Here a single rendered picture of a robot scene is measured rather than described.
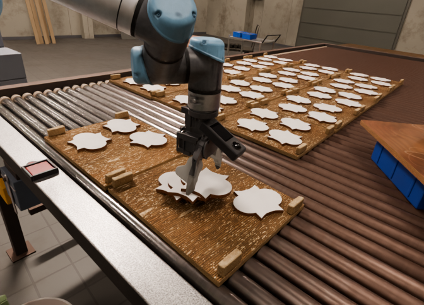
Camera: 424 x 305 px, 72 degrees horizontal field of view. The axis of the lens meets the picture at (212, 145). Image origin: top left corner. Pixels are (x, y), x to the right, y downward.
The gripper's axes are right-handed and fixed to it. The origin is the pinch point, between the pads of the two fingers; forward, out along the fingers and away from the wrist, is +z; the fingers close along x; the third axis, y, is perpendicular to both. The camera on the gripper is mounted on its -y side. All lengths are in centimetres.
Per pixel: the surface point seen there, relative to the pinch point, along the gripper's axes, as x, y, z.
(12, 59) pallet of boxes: -91, 263, 21
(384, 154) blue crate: -52, -40, 1
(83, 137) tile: -3, 52, 4
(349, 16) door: -980, 90, -19
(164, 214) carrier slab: 11.1, 4.7, 5.1
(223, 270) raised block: 19.1, -15.7, 3.1
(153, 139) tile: -17.4, 32.7, 4.0
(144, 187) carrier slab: 5.4, 16.3, 5.1
